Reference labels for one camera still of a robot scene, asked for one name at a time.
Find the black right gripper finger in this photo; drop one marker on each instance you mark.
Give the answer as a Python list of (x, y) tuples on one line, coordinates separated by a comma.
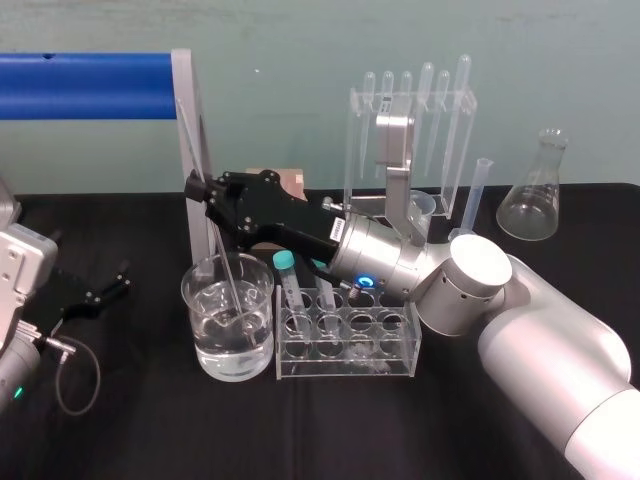
[(215, 184), (222, 210)]

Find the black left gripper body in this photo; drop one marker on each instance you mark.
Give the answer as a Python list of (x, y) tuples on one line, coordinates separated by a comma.
[(72, 295)]

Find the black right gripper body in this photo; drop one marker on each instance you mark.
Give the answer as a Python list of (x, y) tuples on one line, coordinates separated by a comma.
[(280, 215)]

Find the glass thermometer rod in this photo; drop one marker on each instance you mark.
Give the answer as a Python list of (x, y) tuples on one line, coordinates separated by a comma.
[(227, 267)]

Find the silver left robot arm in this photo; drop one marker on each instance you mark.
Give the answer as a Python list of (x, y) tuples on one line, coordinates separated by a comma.
[(22, 260)]

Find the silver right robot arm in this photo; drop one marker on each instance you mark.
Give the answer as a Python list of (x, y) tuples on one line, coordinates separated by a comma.
[(525, 325)]

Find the centrifuge tube with teal cap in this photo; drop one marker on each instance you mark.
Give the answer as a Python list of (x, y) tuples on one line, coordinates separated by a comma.
[(292, 287)]

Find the clear plastic test tube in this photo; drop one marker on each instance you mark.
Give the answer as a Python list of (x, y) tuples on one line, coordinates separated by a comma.
[(326, 305)]

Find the glass beaker with water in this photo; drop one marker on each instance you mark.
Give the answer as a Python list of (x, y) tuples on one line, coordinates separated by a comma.
[(230, 345)]

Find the small clear plastic beaker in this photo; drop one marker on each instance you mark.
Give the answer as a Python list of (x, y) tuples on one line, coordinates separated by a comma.
[(422, 207)]

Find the clear acrylic test tube rack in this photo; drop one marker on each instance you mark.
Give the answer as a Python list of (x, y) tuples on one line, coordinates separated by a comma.
[(345, 350)]

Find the blue pipe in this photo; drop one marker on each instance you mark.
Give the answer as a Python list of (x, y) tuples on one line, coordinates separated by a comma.
[(85, 86)]

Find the clear acrylic pipette stand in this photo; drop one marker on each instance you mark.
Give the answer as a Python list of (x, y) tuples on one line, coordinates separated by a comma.
[(452, 150)]

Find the clear plastic graduated cylinder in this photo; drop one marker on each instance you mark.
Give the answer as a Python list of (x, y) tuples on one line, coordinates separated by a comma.
[(475, 200)]

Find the black table cloth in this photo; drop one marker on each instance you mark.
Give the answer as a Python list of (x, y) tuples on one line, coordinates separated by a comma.
[(300, 430)]

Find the glass conical flask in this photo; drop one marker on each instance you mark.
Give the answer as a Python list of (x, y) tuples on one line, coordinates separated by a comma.
[(530, 210)]

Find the grey metal frame post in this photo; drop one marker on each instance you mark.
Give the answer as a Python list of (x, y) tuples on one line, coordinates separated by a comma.
[(187, 125)]

